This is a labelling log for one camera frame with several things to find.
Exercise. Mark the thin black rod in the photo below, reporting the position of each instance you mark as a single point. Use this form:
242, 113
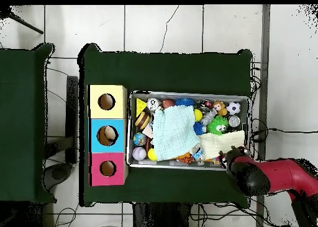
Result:
27, 25

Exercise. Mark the silver drink can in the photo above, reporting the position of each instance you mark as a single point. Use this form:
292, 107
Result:
153, 104

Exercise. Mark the yellow cheese wedge toy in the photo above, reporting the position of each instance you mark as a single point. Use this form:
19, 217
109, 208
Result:
140, 105

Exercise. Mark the shallow clear mesh bin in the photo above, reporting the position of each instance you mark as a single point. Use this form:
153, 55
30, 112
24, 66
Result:
247, 113

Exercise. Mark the small soccer ball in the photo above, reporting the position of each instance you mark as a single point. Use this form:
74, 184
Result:
233, 108

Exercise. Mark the wooden burger toy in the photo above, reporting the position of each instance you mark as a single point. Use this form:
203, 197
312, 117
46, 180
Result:
142, 120

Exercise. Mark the dark green tablecloth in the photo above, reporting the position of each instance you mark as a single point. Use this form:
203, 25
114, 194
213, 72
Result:
174, 73

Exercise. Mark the wooden box with three holes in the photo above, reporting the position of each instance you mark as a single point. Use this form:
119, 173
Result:
109, 113

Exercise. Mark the cream waffle cloth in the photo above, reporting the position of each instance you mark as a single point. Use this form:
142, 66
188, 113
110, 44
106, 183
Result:
218, 142

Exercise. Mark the green spiky toy with eyes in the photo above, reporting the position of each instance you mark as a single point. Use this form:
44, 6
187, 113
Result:
216, 125

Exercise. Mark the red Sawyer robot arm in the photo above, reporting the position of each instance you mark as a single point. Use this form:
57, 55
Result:
285, 172

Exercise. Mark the blue spiky ball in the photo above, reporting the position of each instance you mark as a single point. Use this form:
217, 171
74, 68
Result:
184, 102

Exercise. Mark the neighbouring green covered table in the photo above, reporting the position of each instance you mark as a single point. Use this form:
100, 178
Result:
22, 113

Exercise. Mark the mint green waffle cloth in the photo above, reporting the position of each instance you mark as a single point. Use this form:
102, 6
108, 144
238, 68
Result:
174, 132

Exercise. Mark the globe print ball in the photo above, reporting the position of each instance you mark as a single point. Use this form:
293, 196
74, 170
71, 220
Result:
139, 139

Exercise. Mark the black stand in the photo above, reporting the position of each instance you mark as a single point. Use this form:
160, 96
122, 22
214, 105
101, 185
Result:
72, 100

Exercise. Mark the brown bear plush toy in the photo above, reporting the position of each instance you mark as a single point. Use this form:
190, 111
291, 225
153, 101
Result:
219, 106

